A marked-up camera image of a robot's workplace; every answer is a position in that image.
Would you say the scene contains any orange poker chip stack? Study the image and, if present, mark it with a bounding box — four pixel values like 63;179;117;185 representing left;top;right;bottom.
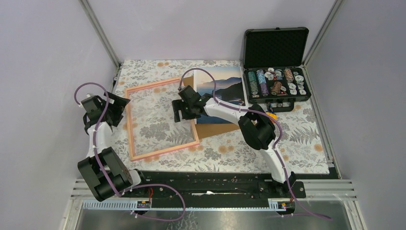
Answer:
271;81;282;96
284;68;294;83

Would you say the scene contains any blue yellow toy car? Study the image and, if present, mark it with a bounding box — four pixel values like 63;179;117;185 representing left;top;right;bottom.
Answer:
266;111;277;123

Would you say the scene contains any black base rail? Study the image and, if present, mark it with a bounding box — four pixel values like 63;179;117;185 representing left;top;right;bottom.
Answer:
110;171;306;208

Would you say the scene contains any black poker chip case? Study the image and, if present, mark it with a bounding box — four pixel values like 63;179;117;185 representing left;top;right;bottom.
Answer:
242;27;311;113

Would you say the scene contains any brown cardboard backing board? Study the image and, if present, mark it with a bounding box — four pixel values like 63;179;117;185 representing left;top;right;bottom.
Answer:
195;77;245;138

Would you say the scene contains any blue purple poker chip stack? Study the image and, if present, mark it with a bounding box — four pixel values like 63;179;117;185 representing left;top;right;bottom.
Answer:
256;69;269;97

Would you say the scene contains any green poker chip stack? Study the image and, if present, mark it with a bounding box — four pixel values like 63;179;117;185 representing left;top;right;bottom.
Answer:
248;71;259;95

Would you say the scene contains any lower orange poker chip stack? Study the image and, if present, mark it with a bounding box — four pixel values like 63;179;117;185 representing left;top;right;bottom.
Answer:
271;81;282;96

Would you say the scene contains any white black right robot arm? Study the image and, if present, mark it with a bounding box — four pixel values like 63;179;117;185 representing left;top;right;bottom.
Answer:
172;86;295;197

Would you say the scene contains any pink wooden picture frame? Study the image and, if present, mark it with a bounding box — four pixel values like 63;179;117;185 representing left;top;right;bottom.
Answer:
124;78;200;161

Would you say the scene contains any seascape photo print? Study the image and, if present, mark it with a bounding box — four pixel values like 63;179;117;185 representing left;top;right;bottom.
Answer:
193;66;248;125

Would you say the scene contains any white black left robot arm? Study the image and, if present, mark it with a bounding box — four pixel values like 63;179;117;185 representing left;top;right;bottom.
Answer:
78;92;149;202

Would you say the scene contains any upper orange poker chip stack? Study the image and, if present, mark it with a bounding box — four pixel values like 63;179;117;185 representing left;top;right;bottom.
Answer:
284;68;294;83

